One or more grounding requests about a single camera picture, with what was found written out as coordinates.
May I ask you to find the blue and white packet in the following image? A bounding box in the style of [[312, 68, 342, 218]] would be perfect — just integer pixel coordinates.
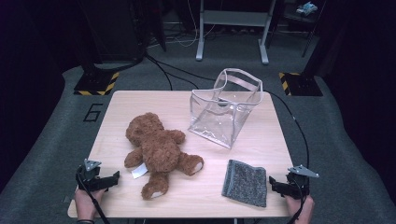
[[295, 1, 318, 17]]

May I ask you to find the black floor tape marking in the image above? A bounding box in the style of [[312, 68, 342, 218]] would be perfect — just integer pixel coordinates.
[[83, 103, 104, 123]]

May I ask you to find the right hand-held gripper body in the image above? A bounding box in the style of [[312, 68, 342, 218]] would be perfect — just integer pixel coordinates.
[[286, 164, 320, 200]]

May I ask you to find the person's left hand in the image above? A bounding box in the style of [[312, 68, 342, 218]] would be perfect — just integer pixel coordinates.
[[74, 188, 106, 222]]

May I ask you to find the white metal desk frame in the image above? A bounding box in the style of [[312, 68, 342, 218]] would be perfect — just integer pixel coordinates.
[[195, 0, 276, 65]]

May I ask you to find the black metal rack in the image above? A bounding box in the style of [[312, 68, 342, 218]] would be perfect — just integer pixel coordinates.
[[274, 0, 328, 59]]

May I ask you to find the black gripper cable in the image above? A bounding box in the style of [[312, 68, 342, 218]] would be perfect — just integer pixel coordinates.
[[286, 178, 307, 224], [77, 172, 111, 224]]

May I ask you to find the black cabinet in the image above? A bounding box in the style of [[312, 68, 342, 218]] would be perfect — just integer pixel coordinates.
[[78, 0, 148, 63]]

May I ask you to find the clear plastic bag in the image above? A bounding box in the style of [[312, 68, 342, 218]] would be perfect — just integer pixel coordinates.
[[188, 67, 264, 149]]

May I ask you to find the brown teddy bear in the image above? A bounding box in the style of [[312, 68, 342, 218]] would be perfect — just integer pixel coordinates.
[[123, 112, 205, 201]]

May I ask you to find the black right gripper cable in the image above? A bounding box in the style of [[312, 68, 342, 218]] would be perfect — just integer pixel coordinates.
[[286, 178, 307, 224]]

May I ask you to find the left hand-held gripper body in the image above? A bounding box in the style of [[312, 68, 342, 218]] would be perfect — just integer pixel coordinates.
[[76, 159, 104, 192]]

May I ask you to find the white floor cable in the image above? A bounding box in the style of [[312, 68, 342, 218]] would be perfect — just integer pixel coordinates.
[[148, 0, 217, 49]]

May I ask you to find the person's right hand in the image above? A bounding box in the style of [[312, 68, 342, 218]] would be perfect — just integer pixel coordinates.
[[284, 195, 316, 224]]

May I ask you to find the black striped-edge stand base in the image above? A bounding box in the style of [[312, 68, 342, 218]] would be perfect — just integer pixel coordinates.
[[278, 72, 324, 97], [73, 71, 120, 96]]

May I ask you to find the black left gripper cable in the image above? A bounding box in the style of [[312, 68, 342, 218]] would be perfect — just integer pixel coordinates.
[[77, 172, 111, 224]]

